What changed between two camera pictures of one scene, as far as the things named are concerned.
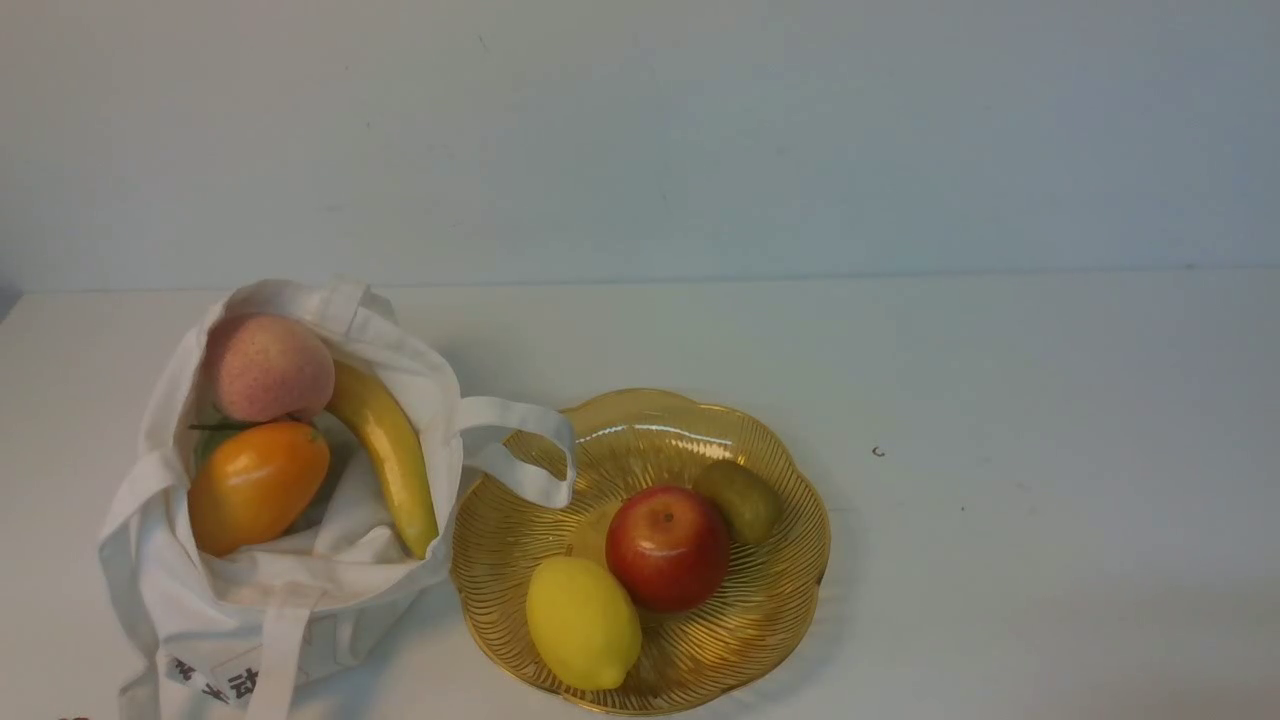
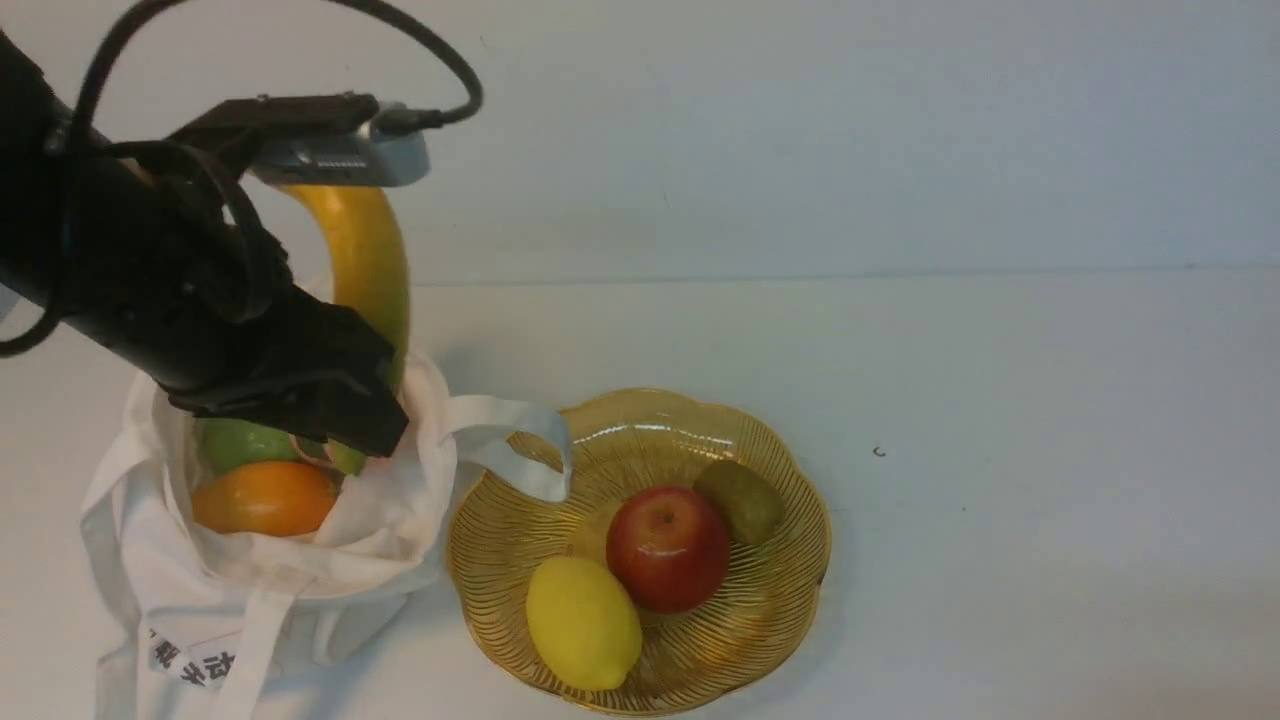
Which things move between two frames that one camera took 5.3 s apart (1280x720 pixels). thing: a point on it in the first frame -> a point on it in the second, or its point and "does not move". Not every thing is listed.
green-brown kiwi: x=755 y=509 does not move
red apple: x=670 y=546 does not move
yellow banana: x=363 y=391 -> x=370 y=267
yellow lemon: x=582 y=622 does not move
